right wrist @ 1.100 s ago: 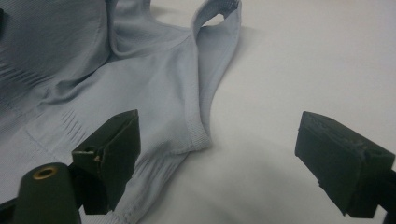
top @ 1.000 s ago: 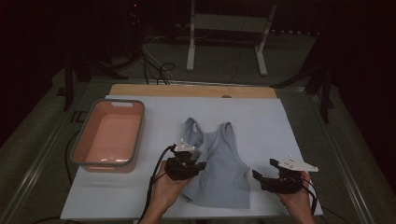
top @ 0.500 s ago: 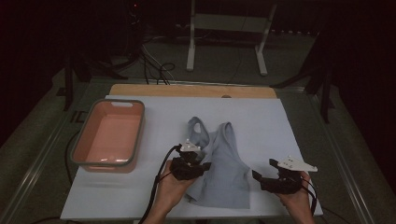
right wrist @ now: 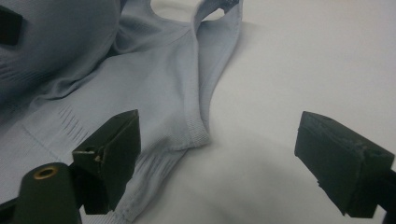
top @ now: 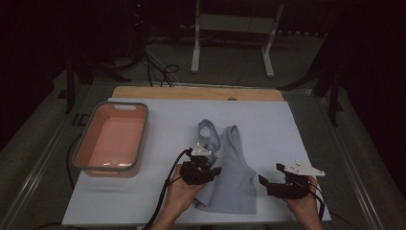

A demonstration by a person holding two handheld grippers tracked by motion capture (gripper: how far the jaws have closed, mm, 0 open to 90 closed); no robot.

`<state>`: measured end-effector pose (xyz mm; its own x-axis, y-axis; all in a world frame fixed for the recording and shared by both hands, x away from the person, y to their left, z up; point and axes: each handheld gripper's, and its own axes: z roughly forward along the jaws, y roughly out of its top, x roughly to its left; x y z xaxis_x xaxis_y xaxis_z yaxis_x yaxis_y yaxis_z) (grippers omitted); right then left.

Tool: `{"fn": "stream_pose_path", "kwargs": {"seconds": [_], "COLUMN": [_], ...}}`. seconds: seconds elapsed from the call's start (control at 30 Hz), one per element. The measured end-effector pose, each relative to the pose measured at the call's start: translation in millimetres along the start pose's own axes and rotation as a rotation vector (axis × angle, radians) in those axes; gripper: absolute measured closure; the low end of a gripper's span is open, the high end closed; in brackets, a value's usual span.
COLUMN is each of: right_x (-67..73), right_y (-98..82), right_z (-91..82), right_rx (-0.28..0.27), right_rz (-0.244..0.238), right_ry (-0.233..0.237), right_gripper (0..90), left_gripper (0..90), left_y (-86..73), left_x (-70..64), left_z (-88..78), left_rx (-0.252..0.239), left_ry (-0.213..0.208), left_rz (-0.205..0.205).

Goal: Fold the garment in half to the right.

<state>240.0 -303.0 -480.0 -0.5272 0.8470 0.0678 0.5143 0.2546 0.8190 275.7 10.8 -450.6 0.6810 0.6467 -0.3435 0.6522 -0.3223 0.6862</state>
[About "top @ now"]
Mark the right hand-held gripper cable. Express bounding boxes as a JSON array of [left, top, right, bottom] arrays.
[[307, 181, 327, 222]]

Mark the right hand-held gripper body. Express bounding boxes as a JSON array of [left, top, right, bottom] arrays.
[[267, 160, 326, 200]]

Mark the black cable beside table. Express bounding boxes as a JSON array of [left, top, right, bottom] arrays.
[[65, 133, 83, 191]]

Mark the pink basin with grey rim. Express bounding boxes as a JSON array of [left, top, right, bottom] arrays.
[[72, 101, 149, 178]]

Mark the white table cover sheet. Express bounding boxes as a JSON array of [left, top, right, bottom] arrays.
[[61, 97, 332, 226]]

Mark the black tripod stand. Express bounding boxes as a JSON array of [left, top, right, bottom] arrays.
[[276, 32, 344, 127], [56, 47, 132, 115]]

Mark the person's right hand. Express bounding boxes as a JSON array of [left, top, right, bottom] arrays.
[[283, 176, 322, 224]]

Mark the left hand-held gripper cable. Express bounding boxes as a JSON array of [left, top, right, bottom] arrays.
[[142, 148, 192, 230]]

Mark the light blue tank top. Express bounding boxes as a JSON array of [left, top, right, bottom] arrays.
[[194, 119, 258, 216]]

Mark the black floor bracket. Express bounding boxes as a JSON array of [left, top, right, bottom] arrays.
[[72, 113, 93, 127]]

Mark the white metal stand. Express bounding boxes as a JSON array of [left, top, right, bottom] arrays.
[[191, 0, 285, 79]]

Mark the hand-held gripper cable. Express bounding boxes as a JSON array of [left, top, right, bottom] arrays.
[[307, 181, 327, 222], [142, 148, 192, 230]]

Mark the person's left hand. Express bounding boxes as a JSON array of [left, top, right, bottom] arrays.
[[164, 164, 208, 219]]

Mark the metal floor rail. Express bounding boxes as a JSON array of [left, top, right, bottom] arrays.
[[314, 90, 386, 230], [0, 80, 94, 230]]

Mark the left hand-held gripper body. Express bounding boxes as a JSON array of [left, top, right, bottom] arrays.
[[180, 142, 214, 186]]

